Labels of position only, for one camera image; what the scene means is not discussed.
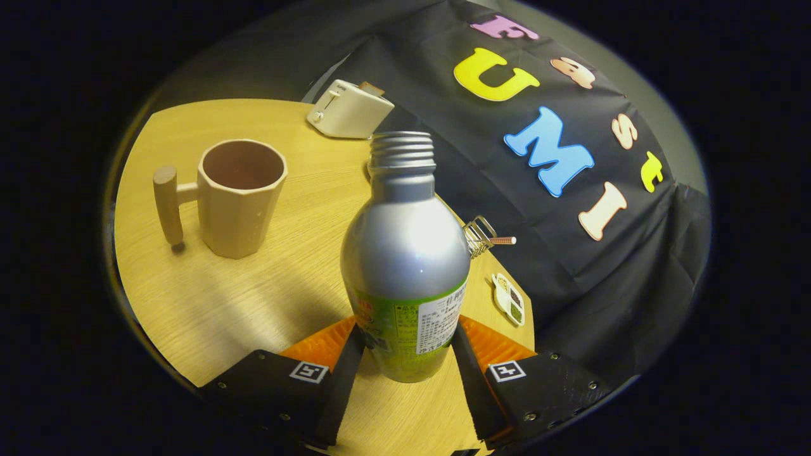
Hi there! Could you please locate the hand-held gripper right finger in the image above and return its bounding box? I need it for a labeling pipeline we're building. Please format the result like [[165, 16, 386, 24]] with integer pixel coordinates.
[[450, 315, 614, 445]]

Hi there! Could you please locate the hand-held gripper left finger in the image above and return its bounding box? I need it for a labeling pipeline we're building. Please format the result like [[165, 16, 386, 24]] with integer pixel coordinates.
[[201, 315, 367, 448]]

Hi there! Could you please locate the silver bottle green label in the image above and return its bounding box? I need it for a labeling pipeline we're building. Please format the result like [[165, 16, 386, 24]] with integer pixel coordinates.
[[340, 131, 472, 384]]

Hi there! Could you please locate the beige cup wooden handle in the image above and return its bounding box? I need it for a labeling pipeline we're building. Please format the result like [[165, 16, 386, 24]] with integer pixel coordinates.
[[153, 139, 289, 260]]

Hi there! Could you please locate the white divided dish with beans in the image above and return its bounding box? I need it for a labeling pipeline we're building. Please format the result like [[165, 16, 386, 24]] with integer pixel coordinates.
[[492, 273, 527, 328]]

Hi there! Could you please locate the wooden table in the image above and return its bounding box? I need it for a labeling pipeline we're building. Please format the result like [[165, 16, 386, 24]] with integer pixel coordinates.
[[114, 98, 537, 456]]

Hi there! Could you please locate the black backdrop cloth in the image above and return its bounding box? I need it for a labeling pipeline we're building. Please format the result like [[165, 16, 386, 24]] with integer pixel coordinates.
[[303, 0, 712, 388]]

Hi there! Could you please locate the white toaster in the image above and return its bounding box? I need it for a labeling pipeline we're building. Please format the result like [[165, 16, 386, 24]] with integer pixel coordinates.
[[307, 79, 395, 140]]

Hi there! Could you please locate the metal wire holder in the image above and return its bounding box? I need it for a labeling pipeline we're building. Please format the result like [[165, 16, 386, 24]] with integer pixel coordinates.
[[463, 215, 499, 260]]

